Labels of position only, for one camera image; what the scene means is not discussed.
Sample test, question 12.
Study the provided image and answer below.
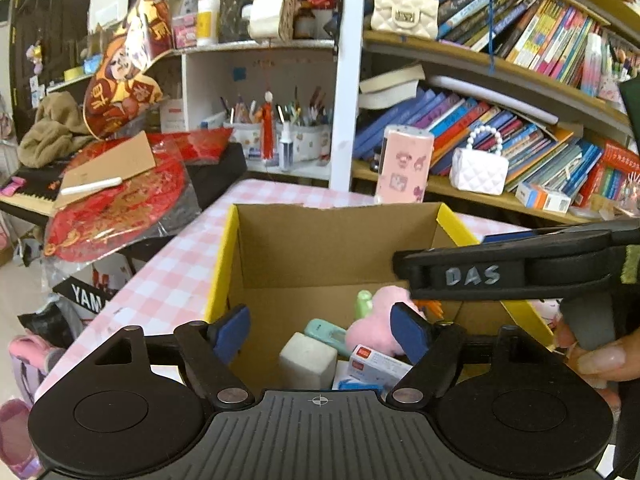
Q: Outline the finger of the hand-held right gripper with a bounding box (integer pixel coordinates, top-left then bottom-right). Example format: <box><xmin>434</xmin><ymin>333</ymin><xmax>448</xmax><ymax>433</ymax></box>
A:
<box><xmin>392</xmin><ymin>245</ymin><xmax>532</xmax><ymax>304</ymax></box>
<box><xmin>480</xmin><ymin>217</ymin><xmax>640</xmax><ymax>247</ymax></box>

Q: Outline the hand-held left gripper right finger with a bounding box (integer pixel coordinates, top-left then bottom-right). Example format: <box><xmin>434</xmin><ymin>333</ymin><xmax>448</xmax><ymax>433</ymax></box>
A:
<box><xmin>386</xmin><ymin>303</ymin><xmax>557</xmax><ymax>406</ymax></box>

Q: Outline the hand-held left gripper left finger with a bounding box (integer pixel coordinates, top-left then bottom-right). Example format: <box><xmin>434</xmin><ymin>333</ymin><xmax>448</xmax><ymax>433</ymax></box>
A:
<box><xmin>92</xmin><ymin>304</ymin><xmax>255</xmax><ymax>409</ymax></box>

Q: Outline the pink duck plush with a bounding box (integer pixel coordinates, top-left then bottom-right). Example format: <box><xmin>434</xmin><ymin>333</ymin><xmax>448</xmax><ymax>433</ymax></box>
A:
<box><xmin>344</xmin><ymin>286</ymin><xmax>445</xmax><ymax>359</ymax></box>

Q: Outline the small white red box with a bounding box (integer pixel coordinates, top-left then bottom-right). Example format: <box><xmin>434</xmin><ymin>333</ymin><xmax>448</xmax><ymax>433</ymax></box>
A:
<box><xmin>347</xmin><ymin>343</ymin><xmax>416</xmax><ymax>384</ymax></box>

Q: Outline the green dinosaur toy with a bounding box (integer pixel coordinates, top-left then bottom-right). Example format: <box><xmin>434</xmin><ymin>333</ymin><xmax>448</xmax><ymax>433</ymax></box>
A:
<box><xmin>354</xmin><ymin>290</ymin><xmax>374</xmax><ymax>322</ymax></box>

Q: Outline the small blue item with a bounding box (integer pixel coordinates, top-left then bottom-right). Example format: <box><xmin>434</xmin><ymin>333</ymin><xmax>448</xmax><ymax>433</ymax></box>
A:
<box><xmin>336</xmin><ymin>379</ymin><xmax>384</xmax><ymax>393</ymax></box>

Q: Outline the white charger plug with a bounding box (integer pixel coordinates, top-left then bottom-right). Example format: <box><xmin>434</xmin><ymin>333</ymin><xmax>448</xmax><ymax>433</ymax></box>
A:
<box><xmin>278</xmin><ymin>332</ymin><xmax>339</xmax><ymax>391</ymax></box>

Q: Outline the teal stapler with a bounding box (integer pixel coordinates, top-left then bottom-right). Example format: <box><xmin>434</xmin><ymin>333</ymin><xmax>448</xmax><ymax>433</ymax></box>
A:
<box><xmin>304</xmin><ymin>318</ymin><xmax>349</xmax><ymax>354</ymax></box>

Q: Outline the yellow cardboard box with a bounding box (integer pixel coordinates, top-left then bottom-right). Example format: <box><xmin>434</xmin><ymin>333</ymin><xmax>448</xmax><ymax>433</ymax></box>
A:
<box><xmin>204</xmin><ymin>202</ymin><xmax>557</xmax><ymax>392</ymax></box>

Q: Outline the person's right hand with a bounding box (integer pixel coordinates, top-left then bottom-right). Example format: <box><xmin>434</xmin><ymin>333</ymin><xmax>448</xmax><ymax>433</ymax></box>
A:
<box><xmin>551</xmin><ymin>309</ymin><xmax>640</xmax><ymax>395</ymax></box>

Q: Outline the blue orange white carton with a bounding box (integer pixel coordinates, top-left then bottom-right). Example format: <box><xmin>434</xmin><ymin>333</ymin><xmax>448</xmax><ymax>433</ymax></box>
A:
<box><xmin>514</xmin><ymin>181</ymin><xmax>572</xmax><ymax>214</ymax></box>

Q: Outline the red boxed book set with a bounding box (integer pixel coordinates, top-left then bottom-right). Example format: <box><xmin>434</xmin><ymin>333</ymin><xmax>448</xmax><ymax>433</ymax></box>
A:
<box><xmin>574</xmin><ymin>141</ymin><xmax>640</xmax><ymax>210</ymax></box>

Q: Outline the pink sticker-covered case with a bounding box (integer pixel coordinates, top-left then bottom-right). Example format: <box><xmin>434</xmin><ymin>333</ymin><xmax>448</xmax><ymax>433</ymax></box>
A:
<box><xmin>374</xmin><ymin>124</ymin><xmax>435</xmax><ymax>205</ymax></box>

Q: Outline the black white-lettered bag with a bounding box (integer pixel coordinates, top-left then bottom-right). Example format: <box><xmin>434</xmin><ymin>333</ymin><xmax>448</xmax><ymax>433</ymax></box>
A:
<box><xmin>51</xmin><ymin>259</ymin><xmax>137</xmax><ymax>317</ymax></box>

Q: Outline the row of colourful books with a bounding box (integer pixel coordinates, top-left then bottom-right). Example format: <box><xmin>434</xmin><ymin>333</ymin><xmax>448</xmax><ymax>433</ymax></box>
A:
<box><xmin>352</xmin><ymin>62</ymin><xmax>607</xmax><ymax>197</ymax></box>

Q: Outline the black electric keyboard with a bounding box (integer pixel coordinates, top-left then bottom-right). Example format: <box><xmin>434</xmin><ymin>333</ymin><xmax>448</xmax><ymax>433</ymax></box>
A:
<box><xmin>0</xmin><ymin>142</ymin><xmax>249</xmax><ymax>242</ymax></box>

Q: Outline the red paper decoration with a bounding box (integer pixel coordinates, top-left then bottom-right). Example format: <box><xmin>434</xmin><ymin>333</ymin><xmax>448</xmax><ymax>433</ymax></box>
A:
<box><xmin>42</xmin><ymin>128</ymin><xmax>235</xmax><ymax>264</ymax></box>

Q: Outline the clear spray bottle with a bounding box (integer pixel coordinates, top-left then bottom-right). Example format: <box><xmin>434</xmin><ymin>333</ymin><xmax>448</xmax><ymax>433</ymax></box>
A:
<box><xmin>279</xmin><ymin>122</ymin><xmax>295</xmax><ymax>171</ymax></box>

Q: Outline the white fabric pen holder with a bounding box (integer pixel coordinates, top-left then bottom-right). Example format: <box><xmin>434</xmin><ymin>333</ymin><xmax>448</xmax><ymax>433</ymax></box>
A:
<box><xmin>222</xmin><ymin>121</ymin><xmax>264</xmax><ymax>162</ymax></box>
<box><xmin>289</xmin><ymin>124</ymin><xmax>332</xmax><ymax>164</ymax></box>

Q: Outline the white marker pen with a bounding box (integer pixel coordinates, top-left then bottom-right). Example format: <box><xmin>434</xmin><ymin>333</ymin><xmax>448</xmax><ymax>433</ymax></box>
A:
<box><xmin>59</xmin><ymin>176</ymin><xmax>124</xmax><ymax>196</ymax></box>

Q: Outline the row of slim paperback books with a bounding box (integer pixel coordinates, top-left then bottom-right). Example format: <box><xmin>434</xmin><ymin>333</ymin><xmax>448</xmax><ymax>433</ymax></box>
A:
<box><xmin>430</xmin><ymin>0</ymin><xmax>640</xmax><ymax>100</ymax></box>

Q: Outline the brown cardboard sheet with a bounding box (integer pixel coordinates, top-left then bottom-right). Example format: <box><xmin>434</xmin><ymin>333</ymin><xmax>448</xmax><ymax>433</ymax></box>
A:
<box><xmin>52</xmin><ymin>130</ymin><xmax>157</xmax><ymax>209</ymax></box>

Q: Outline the red hanging doll tassel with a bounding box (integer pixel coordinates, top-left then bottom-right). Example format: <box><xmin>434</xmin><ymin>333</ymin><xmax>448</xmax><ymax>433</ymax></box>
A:
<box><xmin>259</xmin><ymin>90</ymin><xmax>279</xmax><ymax>164</ymax></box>

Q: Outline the pink shoe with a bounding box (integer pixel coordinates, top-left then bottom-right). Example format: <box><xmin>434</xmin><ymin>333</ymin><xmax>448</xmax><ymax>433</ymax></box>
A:
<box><xmin>0</xmin><ymin>334</ymin><xmax>67</xmax><ymax>480</ymax></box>

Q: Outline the bookshelf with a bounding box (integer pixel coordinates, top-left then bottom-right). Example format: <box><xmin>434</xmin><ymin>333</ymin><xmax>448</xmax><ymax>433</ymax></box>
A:
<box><xmin>329</xmin><ymin>0</ymin><xmax>640</xmax><ymax>227</ymax></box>

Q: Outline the brown cloth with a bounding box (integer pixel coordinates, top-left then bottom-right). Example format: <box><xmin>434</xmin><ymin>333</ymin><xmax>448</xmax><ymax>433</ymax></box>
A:
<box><xmin>18</xmin><ymin>92</ymin><xmax>97</xmax><ymax>169</ymax></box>

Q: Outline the fortune god decoration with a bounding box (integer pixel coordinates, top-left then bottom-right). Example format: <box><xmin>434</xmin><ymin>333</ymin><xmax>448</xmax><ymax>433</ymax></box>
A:
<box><xmin>82</xmin><ymin>0</ymin><xmax>174</xmax><ymax>141</ymax></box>

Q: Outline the small pink box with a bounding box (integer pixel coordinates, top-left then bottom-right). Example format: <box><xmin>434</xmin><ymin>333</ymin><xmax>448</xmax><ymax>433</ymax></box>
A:
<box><xmin>171</xmin><ymin>14</ymin><xmax>199</xmax><ymax>50</ymax></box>

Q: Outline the white yellow-label bottle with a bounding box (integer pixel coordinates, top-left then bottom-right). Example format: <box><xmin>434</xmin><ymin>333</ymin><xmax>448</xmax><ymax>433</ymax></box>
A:
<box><xmin>196</xmin><ymin>0</ymin><xmax>221</xmax><ymax>47</ymax></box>

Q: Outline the white paper roll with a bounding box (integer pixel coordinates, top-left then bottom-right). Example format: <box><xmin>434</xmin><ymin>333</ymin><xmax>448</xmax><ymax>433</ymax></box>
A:
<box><xmin>247</xmin><ymin>0</ymin><xmax>297</xmax><ymax>42</ymax></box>

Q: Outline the white quilted pearl-handle handbag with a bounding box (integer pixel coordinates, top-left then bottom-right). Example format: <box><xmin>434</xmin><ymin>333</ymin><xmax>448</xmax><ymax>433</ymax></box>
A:
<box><xmin>448</xmin><ymin>124</ymin><xmax>510</xmax><ymax>196</ymax></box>

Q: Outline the cream pearl-handle handbag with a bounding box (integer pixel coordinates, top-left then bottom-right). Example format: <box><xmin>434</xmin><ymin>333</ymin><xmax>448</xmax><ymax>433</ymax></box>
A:
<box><xmin>370</xmin><ymin>0</ymin><xmax>440</xmax><ymax>39</ymax></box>

